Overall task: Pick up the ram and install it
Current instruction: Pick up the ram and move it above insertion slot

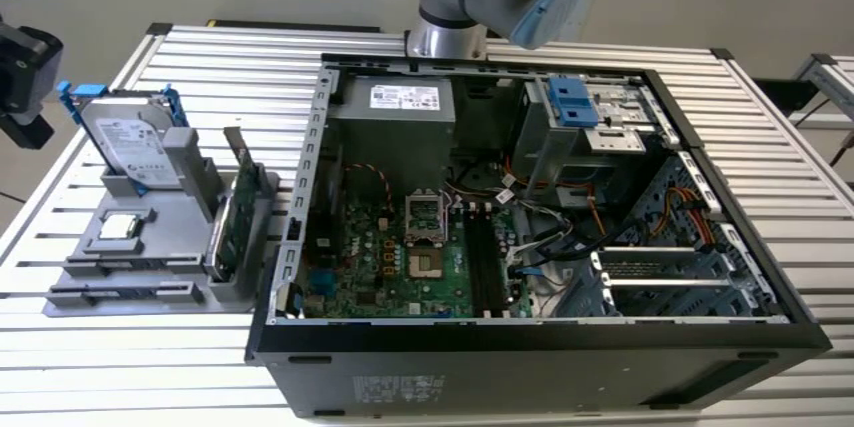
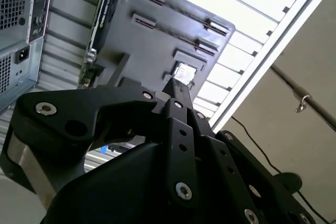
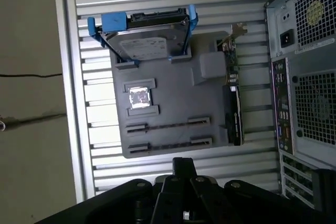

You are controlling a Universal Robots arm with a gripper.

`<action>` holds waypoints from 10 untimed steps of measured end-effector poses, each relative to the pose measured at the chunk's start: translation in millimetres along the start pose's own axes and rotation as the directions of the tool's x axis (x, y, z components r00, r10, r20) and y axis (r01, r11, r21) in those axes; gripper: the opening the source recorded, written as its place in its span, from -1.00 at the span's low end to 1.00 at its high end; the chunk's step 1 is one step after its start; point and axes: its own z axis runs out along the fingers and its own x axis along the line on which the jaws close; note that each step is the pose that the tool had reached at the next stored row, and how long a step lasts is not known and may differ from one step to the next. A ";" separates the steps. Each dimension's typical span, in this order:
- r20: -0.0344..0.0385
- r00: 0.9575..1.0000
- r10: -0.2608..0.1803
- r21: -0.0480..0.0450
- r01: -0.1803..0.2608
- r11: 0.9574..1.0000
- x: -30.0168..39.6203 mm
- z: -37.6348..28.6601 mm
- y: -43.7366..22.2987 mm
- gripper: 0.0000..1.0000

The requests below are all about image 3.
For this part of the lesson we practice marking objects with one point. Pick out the black PC case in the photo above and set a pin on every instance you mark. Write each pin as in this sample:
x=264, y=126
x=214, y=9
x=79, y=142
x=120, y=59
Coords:
x=315, y=153

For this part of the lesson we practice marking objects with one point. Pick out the silver CPU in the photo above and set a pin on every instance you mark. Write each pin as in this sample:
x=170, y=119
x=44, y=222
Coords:
x=140, y=98

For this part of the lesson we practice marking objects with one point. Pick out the green graphics card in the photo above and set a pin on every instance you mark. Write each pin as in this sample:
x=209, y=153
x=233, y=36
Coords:
x=233, y=119

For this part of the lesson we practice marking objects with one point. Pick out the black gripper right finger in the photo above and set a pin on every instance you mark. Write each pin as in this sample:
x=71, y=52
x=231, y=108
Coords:
x=252, y=200

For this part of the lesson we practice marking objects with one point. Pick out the grey parts rack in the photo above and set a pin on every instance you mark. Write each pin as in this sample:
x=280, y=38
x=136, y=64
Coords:
x=178, y=98

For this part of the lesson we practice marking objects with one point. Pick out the hard disk in blue carrier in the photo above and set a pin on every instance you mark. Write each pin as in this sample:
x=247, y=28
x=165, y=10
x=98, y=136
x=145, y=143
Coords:
x=143, y=45

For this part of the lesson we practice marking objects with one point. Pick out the grey power supply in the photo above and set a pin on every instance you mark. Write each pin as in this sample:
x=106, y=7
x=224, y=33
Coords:
x=287, y=16

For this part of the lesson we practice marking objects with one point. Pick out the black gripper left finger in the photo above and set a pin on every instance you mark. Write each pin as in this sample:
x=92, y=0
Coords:
x=118, y=200

